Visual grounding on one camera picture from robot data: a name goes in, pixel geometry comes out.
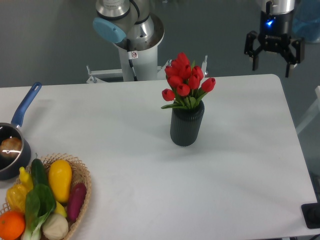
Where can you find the black device at edge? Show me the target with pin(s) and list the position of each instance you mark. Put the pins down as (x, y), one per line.
(311, 214)

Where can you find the brown bread in pan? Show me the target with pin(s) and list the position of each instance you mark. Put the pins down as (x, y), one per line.
(11, 147)

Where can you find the red tulip bouquet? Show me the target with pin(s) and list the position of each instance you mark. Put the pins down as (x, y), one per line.
(187, 86)

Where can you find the blue handled saucepan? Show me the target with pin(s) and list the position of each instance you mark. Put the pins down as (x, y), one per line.
(9, 168)

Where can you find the small yellow pepper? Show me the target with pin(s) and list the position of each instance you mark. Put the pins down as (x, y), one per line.
(26, 179)

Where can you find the orange fruit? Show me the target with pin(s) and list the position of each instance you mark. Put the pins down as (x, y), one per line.
(12, 225)

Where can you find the yellow squash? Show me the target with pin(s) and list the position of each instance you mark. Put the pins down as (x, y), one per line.
(60, 177)

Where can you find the green bok choy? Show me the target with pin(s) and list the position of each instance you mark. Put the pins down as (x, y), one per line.
(39, 204)

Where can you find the beige garlic bulb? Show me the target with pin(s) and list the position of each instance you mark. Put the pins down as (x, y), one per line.
(55, 227)

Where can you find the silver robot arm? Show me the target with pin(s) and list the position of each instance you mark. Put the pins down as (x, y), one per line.
(131, 26)

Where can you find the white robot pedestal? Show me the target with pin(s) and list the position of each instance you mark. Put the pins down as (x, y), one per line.
(139, 65)

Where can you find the green cucumber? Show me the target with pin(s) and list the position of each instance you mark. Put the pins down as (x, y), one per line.
(38, 173)

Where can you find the yellow bell pepper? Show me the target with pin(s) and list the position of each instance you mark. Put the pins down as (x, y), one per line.
(16, 197)

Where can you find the yellow lemon piece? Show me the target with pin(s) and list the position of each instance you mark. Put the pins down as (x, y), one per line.
(60, 210)

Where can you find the blue water jug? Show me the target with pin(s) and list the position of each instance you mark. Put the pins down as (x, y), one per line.
(306, 21)

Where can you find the dark ribbed vase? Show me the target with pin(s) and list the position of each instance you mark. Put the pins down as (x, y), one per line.
(185, 125)

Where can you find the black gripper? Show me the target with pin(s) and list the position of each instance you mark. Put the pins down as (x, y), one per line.
(275, 36)

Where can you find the woven wicker basket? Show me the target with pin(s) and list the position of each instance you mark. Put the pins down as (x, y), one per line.
(80, 174)

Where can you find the purple eggplant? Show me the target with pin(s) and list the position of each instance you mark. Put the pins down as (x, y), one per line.
(75, 201)

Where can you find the white metal frame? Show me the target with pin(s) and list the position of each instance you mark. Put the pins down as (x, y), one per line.
(116, 75)

